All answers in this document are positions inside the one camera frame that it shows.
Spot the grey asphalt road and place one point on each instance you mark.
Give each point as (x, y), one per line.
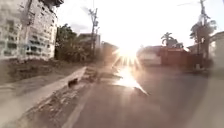
(133, 106)

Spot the pale building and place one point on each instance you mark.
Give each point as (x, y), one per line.
(217, 50)

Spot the pale concrete kerb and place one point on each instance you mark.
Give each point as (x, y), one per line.
(40, 95)

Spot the palm tree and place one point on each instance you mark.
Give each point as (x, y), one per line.
(167, 37)

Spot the bare dirt ground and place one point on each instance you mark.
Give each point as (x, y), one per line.
(30, 71)

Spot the dark green trees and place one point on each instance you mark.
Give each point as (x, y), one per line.
(66, 43)

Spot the grey block building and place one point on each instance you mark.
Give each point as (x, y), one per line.
(36, 30)

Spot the utility pole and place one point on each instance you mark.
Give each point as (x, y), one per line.
(94, 33)
(202, 20)

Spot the red-brown wall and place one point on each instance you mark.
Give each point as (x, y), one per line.
(176, 58)

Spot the dirt strip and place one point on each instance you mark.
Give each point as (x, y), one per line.
(56, 106)

